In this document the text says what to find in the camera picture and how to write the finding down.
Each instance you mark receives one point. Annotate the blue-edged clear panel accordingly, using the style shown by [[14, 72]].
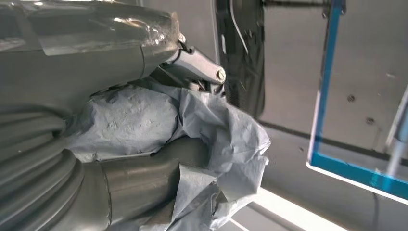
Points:
[[325, 95]]

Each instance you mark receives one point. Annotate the grey plastic mailer parcel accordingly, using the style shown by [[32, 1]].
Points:
[[134, 121]]

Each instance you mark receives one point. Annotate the black glossy post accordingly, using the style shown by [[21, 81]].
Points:
[[245, 63]]

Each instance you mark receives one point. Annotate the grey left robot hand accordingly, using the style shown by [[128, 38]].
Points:
[[79, 57]]

